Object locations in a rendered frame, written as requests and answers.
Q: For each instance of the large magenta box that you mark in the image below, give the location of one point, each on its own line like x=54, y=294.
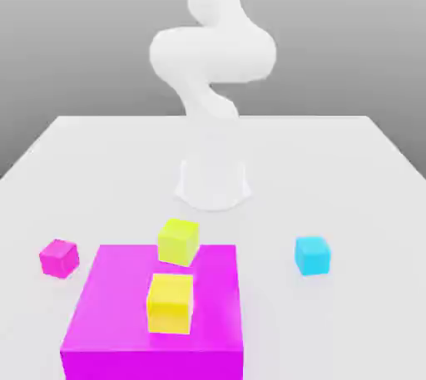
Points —
x=109, y=320

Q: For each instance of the small lime yellow cube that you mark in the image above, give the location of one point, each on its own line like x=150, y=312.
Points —
x=178, y=242

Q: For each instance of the small pink cube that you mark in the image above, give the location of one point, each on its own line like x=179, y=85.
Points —
x=59, y=258

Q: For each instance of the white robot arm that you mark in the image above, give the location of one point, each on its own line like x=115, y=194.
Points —
x=213, y=54

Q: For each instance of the small cyan cube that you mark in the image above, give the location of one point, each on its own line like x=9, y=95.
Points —
x=312, y=255

